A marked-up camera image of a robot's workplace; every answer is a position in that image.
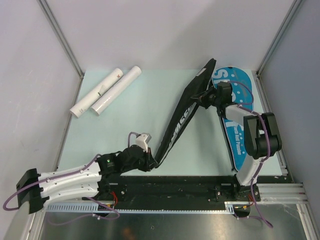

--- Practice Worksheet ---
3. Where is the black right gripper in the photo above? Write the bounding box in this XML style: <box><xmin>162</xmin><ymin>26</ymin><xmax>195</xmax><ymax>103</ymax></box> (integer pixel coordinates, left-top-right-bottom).
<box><xmin>192</xmin><ymin>85</ymin><xmax>222</xmax><ymax>109</ymax></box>

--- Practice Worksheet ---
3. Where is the black racket bag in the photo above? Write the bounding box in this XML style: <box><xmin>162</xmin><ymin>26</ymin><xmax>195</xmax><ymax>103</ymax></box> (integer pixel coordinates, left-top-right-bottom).
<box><xmin>154</xmin><ymin>58</ymin><xmax>217</xmax><ymax>166</ymax></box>

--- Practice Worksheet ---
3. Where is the aluminium frame post right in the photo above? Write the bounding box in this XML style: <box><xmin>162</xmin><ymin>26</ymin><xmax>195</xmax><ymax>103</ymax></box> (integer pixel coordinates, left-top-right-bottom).
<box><xmin>256</xmin><ymin>0</ymin><xmax>305</xmax><ymax>77</ymax></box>

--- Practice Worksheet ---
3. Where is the white shuttlecock tube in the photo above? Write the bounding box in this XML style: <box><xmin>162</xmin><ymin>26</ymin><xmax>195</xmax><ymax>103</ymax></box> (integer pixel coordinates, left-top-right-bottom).
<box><xmin>90</xmin><ymin>65</ymin><xmax>142</xmax><ymax>116</ymax></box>

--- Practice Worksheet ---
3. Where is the blue racket bag cover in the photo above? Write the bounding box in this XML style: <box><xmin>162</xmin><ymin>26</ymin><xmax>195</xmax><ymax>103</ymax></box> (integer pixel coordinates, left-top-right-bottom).
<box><xmin>212</xmin><ymin>66</ymin><xmax>254</xmax><ymax>171</ymax></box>

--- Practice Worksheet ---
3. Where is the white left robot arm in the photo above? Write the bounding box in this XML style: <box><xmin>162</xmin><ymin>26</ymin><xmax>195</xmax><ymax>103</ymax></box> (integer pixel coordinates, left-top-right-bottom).
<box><xmin>16</xmin><ymin>145</ymin><xmax>159</xmax><ymax>214</ymax></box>

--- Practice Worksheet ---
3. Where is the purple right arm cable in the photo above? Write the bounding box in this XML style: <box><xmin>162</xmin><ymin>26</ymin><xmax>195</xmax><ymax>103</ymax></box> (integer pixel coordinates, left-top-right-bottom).
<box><xmin>226</xmin><ymin>80</ymin><xmax>273</xmax><ymax>228</ymax></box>

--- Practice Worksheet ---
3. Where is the aluminium frame post left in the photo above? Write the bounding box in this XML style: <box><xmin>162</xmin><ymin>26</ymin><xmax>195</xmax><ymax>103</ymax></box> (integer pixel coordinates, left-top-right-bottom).
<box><xmin>37</xmin><ymin>0</ymin><xmax>84</xmax><ymax>80</ymax></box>

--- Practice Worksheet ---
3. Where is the aluminium frame post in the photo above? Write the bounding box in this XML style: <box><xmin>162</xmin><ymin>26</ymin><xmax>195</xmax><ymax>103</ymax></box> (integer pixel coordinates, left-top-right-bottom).
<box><xmin>256</xmin><ymin>0</ymin><xmax>305</xmax><ymax>77</ymax></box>
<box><xmin>37</xmin><ymin>0</ymin><xmax>84</xmax><ymax>80</ymax></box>

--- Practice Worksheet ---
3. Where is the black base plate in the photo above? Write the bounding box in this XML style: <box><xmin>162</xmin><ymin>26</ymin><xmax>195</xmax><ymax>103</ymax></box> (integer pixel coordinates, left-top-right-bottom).
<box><xmin>82</xmin><ymin>174</ymin><xmax>295</xmax><ymax>211</ymax></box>

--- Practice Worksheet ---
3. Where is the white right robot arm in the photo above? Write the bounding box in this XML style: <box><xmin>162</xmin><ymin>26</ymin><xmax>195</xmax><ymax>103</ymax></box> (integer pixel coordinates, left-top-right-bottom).
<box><xmin>191</xmin><ymin>81</ymin><xmax>282</xmax><ymax>201</ymax></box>

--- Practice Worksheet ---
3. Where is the aluminium side rail right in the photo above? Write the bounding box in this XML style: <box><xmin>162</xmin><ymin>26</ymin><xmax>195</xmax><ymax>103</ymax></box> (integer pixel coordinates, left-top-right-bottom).
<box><xmin>252</xmin><ymin>72</ymin><xmax>320</xmax><ymax>240</ymax></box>

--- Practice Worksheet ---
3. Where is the white cardboard tube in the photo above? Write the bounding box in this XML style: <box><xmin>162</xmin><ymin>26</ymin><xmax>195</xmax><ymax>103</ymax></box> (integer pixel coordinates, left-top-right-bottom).
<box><xmin>69</xmin><ymin>68</ymin><xmax>124</xmax><ymax>118</ymax></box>

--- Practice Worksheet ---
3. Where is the grey cable duct rail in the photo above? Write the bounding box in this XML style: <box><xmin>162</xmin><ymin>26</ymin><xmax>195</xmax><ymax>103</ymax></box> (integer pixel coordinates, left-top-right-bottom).
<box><xmin>45</xmin><ymin>201</ymin><xmax>249</xmax><ymax>214</ymax></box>

